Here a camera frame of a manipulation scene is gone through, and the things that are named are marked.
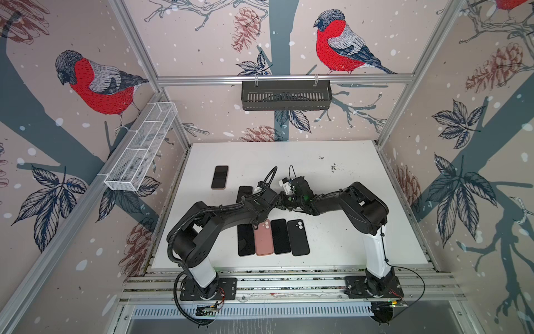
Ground left black corrugated cable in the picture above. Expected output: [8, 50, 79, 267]
[166, 166, 278, 326]

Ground black phone case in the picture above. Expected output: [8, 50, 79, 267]
[287, 219, 310, 256]

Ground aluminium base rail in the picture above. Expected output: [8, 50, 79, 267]
[118, 268, 465, 305]

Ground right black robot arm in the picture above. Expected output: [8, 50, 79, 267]
[280, 177, 396, 297]

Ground black phone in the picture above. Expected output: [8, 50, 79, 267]
[237, 224, 256, 257]
[271, 219, 291, 255]
[236, 186, 254, 203]
[211, 166, 229, 190]

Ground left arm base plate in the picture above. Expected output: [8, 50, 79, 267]
[179, 277, 237, 301]

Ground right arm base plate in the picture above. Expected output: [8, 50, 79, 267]
[343, 276, 404, 300]

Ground pink phone case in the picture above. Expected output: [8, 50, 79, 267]
[254, 220, 274, 256]

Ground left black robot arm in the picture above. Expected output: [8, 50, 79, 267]
[166, 189, 282, 289]

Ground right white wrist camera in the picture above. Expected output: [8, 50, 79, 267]
[279, 178, 293, 196]

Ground white mesh wall tray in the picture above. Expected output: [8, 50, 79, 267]
[104, 102, 177, 191]

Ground black hanging wire basket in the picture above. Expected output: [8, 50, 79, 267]
[241, 80, 332, 111]

